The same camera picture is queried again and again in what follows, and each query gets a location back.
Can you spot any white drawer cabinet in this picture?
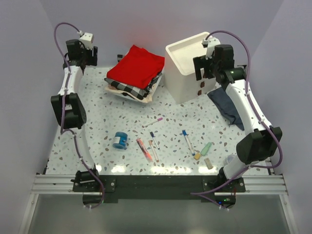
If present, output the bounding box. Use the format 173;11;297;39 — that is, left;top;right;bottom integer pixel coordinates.
163;32;216;104

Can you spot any yellow eraser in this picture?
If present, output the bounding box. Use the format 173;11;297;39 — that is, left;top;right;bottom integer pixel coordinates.
194;153;201;160

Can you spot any small clear plastic cup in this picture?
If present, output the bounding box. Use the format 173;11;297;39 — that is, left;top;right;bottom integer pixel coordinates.
223;155;236;166

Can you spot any beige cork eraser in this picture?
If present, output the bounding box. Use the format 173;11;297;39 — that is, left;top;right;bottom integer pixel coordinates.
205;158;213;170

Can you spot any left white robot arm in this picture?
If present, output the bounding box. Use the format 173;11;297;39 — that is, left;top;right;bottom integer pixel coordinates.
51;38;101;192

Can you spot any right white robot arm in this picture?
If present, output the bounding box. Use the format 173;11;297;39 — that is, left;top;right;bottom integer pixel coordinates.
193;39;282;192

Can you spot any dark blue cloth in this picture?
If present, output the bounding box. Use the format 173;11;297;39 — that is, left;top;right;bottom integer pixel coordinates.
207;87;244;131

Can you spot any red folded t-shirt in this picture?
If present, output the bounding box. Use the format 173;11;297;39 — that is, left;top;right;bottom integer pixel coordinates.
107;45;165;89

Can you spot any black white checkered cloth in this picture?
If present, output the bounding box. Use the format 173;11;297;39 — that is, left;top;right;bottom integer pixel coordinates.
104;72;163;100

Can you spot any beige folded cloth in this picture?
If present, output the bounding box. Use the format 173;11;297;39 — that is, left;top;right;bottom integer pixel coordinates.
105;75;164;104

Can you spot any pink cap marker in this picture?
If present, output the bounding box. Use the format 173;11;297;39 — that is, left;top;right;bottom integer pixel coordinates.
142;117;163;128

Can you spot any blue cap white marker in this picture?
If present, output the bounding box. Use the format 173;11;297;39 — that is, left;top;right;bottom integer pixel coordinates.
182;130;195;156

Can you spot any blue tape dispenser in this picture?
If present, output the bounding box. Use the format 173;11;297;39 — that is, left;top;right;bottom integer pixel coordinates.
112;132;128;150

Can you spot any small blue pen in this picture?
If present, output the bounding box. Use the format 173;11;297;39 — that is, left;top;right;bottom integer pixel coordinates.
150;132;160;150

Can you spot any brown cap white marker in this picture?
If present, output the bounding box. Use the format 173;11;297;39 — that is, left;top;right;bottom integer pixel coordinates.
149;140;159;162

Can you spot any red orange marker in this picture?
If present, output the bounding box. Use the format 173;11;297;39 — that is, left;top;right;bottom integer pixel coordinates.
136;138;152;162

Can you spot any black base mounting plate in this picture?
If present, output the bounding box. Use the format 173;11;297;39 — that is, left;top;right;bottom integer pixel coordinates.
71;172;246;205

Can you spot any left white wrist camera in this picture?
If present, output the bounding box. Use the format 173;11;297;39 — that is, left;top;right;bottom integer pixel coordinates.
79;33;94;50

